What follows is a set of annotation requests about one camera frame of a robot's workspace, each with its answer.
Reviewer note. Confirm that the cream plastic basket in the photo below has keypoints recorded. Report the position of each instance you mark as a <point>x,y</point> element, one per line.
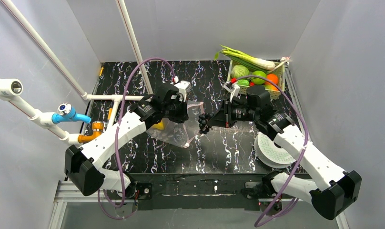
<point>279,71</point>

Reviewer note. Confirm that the green white leek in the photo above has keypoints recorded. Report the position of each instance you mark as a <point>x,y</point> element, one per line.
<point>245,59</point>

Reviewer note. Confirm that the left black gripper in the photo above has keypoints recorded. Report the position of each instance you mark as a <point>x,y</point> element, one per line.
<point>182,113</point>

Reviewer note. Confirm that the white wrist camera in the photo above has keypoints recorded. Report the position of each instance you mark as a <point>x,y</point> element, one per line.
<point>232,88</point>
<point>184,87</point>

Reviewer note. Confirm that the white pvc pipe frame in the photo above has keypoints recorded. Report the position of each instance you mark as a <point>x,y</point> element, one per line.
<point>36,82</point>

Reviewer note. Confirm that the orange fruit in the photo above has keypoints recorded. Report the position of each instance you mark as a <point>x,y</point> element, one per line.
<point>273,78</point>

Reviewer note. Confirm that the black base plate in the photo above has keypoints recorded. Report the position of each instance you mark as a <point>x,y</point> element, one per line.
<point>197,191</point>

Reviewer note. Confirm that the white tape roll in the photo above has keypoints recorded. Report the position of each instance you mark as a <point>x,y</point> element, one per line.
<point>268,153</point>

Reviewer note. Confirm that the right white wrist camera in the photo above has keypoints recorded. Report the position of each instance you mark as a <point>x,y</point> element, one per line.
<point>232,88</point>

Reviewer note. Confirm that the clear zip top bag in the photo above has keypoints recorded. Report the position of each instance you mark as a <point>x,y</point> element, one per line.
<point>182,134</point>

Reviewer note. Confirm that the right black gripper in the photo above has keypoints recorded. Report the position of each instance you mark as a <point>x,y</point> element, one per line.
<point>227,114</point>

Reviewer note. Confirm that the green cucumber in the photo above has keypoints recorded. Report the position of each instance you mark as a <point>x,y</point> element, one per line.
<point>243,82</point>

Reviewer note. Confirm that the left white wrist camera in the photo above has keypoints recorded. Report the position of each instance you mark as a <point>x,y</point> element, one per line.
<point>184,87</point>

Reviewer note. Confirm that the blue pipe fitting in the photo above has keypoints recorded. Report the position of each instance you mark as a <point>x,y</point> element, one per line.
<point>67,113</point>

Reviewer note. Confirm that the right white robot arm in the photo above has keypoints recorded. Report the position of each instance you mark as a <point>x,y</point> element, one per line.
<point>330,190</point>

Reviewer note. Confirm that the yellow bell pepper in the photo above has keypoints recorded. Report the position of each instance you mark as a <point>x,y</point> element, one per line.
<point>159,126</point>

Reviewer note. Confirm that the aluminium frame rail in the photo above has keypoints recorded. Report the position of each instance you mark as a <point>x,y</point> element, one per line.
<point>222,151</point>

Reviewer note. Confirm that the green cabbage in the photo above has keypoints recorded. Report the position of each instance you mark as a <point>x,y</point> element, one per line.
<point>239,71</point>

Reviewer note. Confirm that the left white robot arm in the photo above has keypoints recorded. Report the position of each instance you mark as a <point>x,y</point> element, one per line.
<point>84,164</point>

